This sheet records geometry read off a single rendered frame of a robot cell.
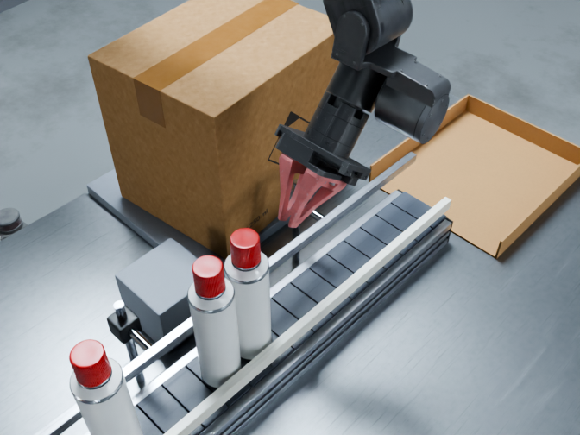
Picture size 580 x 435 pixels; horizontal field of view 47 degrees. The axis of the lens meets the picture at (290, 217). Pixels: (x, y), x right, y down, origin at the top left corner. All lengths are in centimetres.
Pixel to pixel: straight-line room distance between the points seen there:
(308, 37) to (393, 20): 31
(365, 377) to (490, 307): 23
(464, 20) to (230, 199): 267
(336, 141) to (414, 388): 37
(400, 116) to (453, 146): 59
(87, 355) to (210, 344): 17
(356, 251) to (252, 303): 27
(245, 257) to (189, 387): 21
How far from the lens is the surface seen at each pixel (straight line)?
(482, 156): 127
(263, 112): 92
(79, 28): 348
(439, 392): 93
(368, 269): 93
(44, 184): 257
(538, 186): 124
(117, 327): 82
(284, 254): 88
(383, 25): 69
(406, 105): 70
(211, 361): 80
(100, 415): 71
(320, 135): 73
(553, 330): 103
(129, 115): 99
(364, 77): 73
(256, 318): 80
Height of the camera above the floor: 161
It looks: 45 degrees down
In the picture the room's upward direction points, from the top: straight up
